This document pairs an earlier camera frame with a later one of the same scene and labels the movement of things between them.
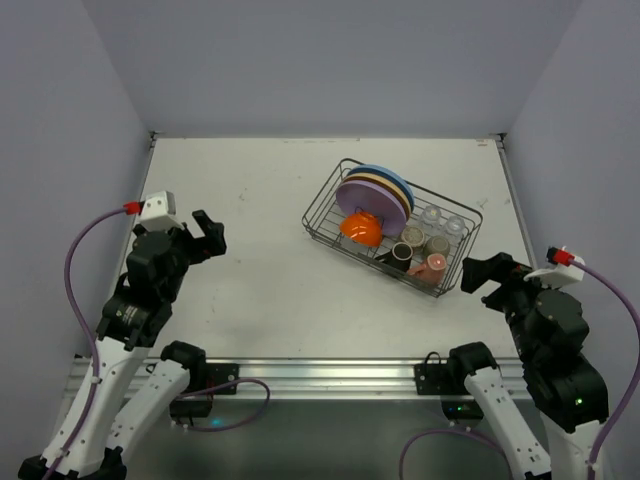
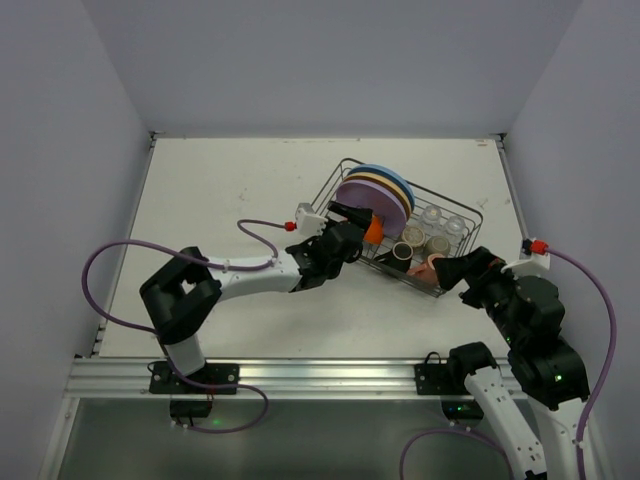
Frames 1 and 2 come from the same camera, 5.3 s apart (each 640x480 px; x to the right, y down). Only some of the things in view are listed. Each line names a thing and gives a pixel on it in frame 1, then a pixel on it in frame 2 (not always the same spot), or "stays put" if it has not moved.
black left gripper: [193, 244] -> [343, 232]
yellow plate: [386, 184] stays put
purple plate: [357, 196] stays put
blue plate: [387, 173] stays put
